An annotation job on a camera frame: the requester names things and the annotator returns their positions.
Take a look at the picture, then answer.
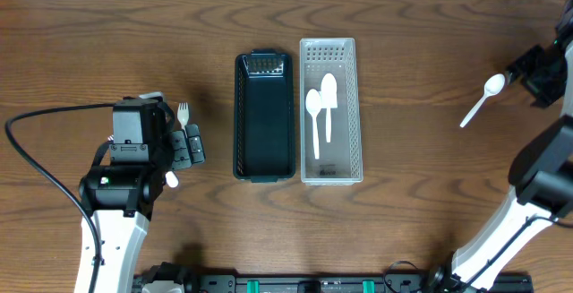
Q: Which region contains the white plastic spoon group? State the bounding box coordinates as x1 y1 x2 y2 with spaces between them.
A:
165 171 179 188

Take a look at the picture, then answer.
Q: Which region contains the white plastic fork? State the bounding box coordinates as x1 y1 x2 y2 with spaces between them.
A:
177 102 190 130

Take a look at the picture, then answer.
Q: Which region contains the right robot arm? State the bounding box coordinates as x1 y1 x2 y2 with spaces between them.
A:
423 1 572 292

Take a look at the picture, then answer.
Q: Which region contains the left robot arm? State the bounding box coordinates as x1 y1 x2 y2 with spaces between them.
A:
74 93 205 292

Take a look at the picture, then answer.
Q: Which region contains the dark green plastic basket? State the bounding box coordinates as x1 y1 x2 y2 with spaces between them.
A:
233 49 295 183

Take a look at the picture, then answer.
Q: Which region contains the clear plastic basket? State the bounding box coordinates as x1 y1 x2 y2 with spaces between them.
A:
299 38 363 185

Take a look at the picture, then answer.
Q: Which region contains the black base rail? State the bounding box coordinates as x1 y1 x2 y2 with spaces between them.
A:
132 261 535 293

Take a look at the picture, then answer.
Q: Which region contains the right black cable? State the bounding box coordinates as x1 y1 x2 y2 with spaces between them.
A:
465 214 573 292

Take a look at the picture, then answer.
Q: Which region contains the black cable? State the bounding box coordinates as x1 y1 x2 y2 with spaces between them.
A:
4 103 116 293
465 214 573 292

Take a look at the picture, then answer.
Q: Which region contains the left black cable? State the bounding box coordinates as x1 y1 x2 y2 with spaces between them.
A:
4 103 116 293

